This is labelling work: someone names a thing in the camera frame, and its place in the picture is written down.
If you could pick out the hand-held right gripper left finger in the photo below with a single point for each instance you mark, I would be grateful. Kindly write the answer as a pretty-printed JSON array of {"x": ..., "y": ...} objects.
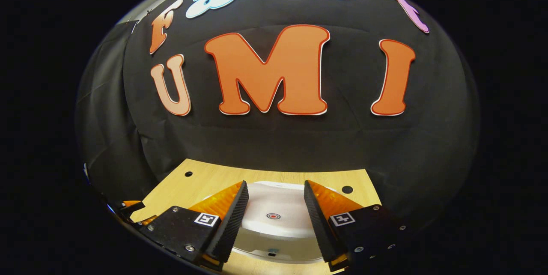
[{"x": 231, "y": 223}]

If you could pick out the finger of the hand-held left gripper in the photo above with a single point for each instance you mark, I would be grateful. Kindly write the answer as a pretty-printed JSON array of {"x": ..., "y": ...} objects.
[
  {"x": 130, "y": 207},
  {"x": 147, "y": 220}
]

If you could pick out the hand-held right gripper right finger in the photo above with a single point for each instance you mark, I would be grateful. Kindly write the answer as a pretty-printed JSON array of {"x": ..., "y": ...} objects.
[{"x": 319, "y": 223}]

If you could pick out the white desktop garbage bin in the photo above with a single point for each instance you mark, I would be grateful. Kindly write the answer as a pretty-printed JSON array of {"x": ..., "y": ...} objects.
[{"x": 274, "y": 215}]

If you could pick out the black backdrop cloth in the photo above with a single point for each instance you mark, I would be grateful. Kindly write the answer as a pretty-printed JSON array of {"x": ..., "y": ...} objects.
[{"x": 278, "y": 138}]

